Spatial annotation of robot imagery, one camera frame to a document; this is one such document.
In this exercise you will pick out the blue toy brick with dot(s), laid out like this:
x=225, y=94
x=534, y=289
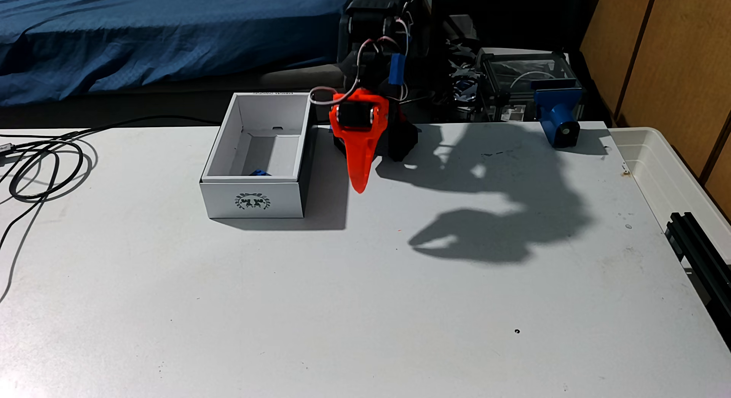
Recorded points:
x=260, y=173

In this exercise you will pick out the white cardboard box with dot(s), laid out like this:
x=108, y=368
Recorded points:
x=251, y=201

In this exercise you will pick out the blue bed cover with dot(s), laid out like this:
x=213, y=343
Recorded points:
x=143, y=32

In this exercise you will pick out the white plastic bin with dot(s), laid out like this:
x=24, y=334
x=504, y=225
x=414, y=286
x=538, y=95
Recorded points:
x=657, y=169

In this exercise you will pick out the brown wooden cabinet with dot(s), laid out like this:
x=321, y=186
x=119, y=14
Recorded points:
x=679, y=61

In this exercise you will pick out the clear plastic enclosure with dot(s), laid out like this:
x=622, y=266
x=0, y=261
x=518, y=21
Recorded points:
x=514, y=72

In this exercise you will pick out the blue printed clamp mount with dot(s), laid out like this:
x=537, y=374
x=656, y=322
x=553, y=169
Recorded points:
x=557, y=115

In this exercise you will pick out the black aluminium rail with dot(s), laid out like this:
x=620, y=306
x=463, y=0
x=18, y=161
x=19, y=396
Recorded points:
x=699, y=255

